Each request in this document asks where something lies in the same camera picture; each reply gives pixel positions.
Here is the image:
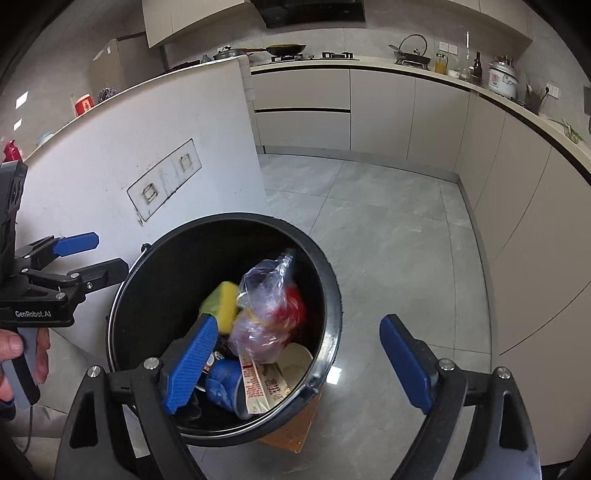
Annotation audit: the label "wooden stool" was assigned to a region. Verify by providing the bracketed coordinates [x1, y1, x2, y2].
[256, 392, 321, 454]

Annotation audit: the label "black trash bin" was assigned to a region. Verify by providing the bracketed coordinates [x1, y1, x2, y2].
[106, 212, 343, 448]

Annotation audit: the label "white kitchen peninsula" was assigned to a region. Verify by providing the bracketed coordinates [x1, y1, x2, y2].
[0, 58, 269, 370]

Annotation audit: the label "gas stove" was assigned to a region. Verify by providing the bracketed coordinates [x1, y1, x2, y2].
[270, 52, 360, 64]

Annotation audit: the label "black frying pan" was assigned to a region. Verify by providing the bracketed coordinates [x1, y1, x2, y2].
[245, 44, 307, 57]

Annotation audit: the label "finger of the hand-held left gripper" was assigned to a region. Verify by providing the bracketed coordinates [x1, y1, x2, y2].
[14, 232, 100, 271]
[22, 257, 130, 302]

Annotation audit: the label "red plastic bag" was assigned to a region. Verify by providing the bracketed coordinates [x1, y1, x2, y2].
[272, 284, 309, 335]

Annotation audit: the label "clear plastic bag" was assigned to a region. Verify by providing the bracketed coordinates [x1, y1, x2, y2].
[229, 249, 308, 365]

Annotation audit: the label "green vegetable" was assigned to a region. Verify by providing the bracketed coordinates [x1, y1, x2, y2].
[561, 119, 590, 144]

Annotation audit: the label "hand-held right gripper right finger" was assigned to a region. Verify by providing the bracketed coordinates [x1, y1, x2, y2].
[379, 314, 542, 480]

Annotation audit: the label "person's left hand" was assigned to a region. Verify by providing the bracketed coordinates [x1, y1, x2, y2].
[0, 329, 51, 403]

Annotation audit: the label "blue plastic cup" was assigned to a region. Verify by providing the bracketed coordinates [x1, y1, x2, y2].
[205, 359, 245, 411]

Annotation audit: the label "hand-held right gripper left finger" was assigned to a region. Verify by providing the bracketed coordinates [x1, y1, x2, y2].
[55, 314, 220, 480]

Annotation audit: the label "white upper cabinets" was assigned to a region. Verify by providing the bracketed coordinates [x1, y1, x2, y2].
[141, 0, 533, 52]

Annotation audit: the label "cardboard box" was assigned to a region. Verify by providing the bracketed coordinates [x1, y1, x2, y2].
[90, 37, 162, 89]

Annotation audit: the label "black range hood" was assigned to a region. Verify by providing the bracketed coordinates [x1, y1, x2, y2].
[252, 0, 365, 24]

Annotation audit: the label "beige kitchen cabinets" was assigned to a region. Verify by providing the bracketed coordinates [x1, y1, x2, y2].
[249, 62, 591, 467]

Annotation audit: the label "yellow green sponge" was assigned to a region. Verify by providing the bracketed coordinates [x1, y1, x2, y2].
[199, 281, 241, 335]

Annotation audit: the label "wok with glass lid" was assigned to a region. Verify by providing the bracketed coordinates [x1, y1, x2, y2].
[389, 34, 433, 66]

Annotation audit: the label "white paper cup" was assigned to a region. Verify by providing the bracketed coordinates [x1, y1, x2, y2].
[277, 342, 315, 385]

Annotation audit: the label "dark utensil holder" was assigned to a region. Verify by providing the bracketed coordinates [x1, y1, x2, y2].
[524, 83, 546, 116]

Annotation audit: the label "white rice cooker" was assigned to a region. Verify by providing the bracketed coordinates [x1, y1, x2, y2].
[487, 55, 519, 100]

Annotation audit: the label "white red printed carton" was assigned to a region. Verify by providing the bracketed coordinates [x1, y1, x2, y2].
[238, 360, 293, 421]

